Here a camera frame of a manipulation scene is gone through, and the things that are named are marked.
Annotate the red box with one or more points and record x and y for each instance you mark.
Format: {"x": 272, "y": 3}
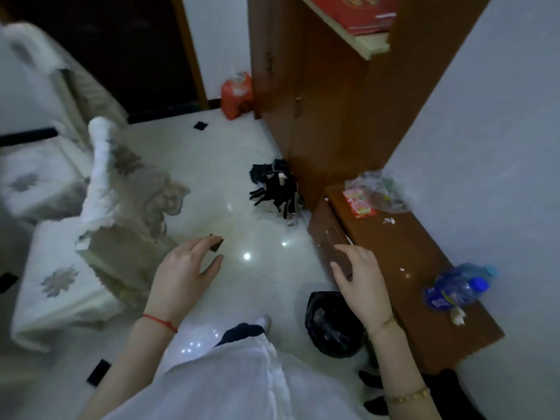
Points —
{"x": 363, "y": 13}

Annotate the person's left hand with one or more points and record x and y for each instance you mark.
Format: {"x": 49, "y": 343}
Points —
{"x": 177, "y": 279}

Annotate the brown wooden door frame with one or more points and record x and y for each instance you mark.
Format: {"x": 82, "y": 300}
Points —
{"x": 192, "y": 52}

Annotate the black bin with black bag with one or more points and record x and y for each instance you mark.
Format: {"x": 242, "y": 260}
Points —
{"x": 332, "y": 323}

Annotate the person's left thumb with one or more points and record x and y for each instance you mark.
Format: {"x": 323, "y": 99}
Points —
{"x": 213, "y": 263}

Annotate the person's right forearm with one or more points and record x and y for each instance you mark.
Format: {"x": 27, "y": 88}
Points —
{"x": 402, "y": 371}

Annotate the white skirt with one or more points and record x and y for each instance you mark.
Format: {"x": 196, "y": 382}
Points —
{"x": 245, "y": 380}

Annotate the white crumpled tissue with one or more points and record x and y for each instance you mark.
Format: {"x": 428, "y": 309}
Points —
{"x": 457, "y": 316}

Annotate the person's right hand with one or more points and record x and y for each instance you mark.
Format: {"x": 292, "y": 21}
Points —
{"x": 367, "y": 288}

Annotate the orange plastic bag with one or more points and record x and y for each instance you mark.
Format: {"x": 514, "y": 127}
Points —
{"x": 236, "y": 94}

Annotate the low brown wooden cabinet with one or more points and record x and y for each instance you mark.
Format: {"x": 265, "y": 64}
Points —
{"x": 411, "y": 258}

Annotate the white covered sofa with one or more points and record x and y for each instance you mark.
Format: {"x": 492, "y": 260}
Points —
{"x": 43, "y": 170}

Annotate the beige patterned lace cloth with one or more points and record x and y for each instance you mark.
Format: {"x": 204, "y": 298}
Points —
{"x": 131, "y": 205}

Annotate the blue plastic bottle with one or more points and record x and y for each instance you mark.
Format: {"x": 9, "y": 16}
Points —
{"x": 455, "y": 288}

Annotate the black shoe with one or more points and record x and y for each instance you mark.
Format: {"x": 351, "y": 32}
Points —
{"x": 376, "y": 405}
{"x": 371, "y": 379}

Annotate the person's right thumb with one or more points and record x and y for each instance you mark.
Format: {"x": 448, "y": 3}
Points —
{"x": 340, "y": 271}

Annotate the person's left forearm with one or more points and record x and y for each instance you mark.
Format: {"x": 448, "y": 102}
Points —
{"x": 131, "y": 367}

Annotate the person's foot in dark sock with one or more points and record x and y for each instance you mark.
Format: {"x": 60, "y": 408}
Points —
{"x": 240, "y": 333}

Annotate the tall brown wooden cabinet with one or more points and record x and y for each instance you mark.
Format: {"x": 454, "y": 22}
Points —
{"x": 332, "y": 104}

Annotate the clear plastic bag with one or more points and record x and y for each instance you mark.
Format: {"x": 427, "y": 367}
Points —
{"x": 389, "y": 190}

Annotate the red snack packet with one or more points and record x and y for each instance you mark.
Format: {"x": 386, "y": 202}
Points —
{"x": 359, "y": 204}

